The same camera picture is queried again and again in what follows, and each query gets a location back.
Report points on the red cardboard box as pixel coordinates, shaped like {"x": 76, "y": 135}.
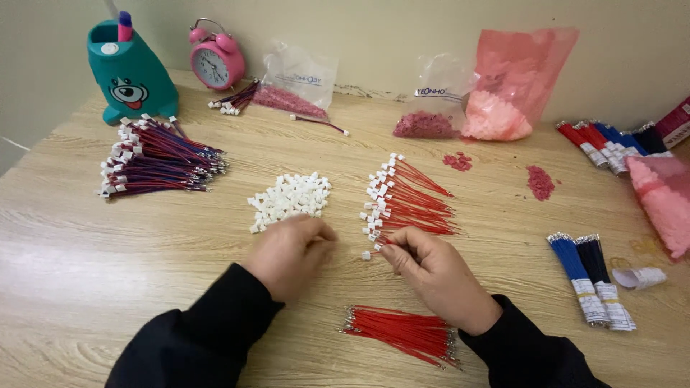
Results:
{"x": 676, "y": 124}

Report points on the person's left fingers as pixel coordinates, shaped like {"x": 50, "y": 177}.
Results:
{"x": 315, "y": 234}

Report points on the pink bag of white connectors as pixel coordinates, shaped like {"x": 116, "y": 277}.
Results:
{"x": 512, "y": 91}

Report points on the person's right hand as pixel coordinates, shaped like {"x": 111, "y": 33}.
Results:
{"x": 447, "y": 285}

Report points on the white stick in holder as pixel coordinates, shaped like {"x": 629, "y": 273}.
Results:
{"x": 112, "y": 9}

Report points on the pink bag of connectors, open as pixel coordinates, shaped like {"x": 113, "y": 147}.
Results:
{"x": 663, "y": 199}

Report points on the pile of white plastic connectors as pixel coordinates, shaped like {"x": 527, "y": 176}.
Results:
{"x": 291, "y": 199}

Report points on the curled white paper label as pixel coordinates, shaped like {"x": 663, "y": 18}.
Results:
{"x": 641, "y": 277}

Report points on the clear bag of pink terminals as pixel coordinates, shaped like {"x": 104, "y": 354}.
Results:
{"x": 299, "y": 81}

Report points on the pink twin-bell alarm clock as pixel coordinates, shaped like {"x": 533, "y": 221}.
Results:
{"x": 216, "y": 62}

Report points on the teal dog-face pen holder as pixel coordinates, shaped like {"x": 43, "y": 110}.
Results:
{"x": 132, "y": 75}

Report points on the yellow rubber band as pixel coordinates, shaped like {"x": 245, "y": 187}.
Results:
{"x": 620, "y": 262}
{"x": 644, "y": 247}

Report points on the person's left hand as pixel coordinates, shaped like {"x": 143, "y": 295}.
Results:
{"x": 280, "y": 258}

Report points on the pink and purple pen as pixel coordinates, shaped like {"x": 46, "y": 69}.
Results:
{"x": 125, "y": 27}

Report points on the clear bag of dark-pink terminals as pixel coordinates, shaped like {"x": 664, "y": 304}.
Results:
{"x": 431, "y": 110}

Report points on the small heap of red terminals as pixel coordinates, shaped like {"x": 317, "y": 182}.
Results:
{"x": 458, "y": 161}

